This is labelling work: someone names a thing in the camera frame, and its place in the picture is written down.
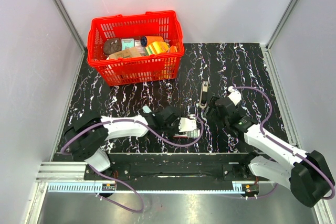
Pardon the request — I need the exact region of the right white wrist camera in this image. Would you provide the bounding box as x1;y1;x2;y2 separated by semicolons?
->
228;86;242;106

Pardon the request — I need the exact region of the orange cylindrical can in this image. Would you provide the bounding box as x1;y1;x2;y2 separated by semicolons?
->
140;36;164;47

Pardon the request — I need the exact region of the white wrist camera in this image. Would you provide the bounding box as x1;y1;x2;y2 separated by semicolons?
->
228;86;242;106
177;118;197;134

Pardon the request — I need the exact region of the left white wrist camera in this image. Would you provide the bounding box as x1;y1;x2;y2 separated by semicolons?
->
177;118;197;134

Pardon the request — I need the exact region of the white black stapler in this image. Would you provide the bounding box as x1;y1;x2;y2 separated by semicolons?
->
199;81;208;109

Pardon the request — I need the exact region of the brown round cookie pack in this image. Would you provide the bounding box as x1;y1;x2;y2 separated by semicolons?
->
103;38;122;56

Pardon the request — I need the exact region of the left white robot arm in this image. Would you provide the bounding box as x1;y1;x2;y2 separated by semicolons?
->
61;106;181;180

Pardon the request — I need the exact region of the orange snack packet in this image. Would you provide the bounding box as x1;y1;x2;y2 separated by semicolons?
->
169;46;178;53

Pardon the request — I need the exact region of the red white staples box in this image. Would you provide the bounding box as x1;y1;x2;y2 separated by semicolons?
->
174;129;200;138

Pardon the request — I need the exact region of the aluminium frame rail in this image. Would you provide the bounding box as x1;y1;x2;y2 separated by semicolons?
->
36;162;269;194

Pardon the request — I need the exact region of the teal white small box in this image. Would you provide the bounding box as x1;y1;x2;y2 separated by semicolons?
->
121;38;135;50

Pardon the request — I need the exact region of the brown cardboard box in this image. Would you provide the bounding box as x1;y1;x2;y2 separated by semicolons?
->
107;47;141;60

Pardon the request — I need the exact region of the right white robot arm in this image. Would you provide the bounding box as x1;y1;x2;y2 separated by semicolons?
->
204;97;335;207

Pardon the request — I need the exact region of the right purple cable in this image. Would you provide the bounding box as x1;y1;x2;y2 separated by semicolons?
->
230;86;336;200

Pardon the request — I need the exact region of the yellow green striped box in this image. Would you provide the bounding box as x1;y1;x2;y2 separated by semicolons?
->
145;41;170;56

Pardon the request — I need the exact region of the small light blue stapler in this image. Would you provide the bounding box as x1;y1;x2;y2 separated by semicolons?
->
142;105;152;114

